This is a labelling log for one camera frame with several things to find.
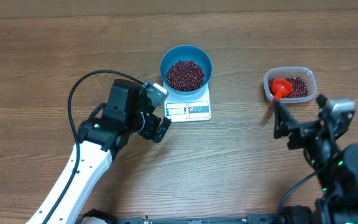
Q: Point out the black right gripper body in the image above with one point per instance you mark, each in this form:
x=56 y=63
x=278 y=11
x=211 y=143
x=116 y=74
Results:
x=301 y=137

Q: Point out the white digital kitchen scale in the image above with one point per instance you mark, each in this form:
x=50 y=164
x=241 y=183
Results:
x=188 y=108

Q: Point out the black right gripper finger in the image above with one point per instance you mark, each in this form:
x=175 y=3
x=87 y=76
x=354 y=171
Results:
x=284 y=120
x=321 y=100

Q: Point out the teal blue bowl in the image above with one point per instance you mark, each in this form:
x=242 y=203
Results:
x=186 y=52

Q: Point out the red adzuki beans in container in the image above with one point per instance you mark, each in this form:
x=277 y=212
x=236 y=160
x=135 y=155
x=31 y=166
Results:
x=299 y=88

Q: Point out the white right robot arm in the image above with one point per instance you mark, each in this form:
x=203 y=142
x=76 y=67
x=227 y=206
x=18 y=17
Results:
x=335 y=168

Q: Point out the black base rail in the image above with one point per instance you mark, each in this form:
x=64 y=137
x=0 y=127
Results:
x=97 y=216

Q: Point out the orange plastic measuring scoop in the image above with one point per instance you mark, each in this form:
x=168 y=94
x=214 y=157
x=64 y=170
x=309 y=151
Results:
x=280 y=87

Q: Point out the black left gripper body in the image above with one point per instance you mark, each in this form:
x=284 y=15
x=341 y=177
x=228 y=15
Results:
x=149 y=126

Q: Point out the red beans in bowl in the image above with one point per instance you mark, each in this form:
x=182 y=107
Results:
x=185 y=75

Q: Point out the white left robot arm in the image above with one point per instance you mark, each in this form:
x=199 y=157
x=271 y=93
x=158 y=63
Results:
x=129 y=110

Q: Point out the clear plastic food container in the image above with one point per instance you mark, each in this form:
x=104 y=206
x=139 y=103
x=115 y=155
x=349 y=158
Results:
x=291 y=72

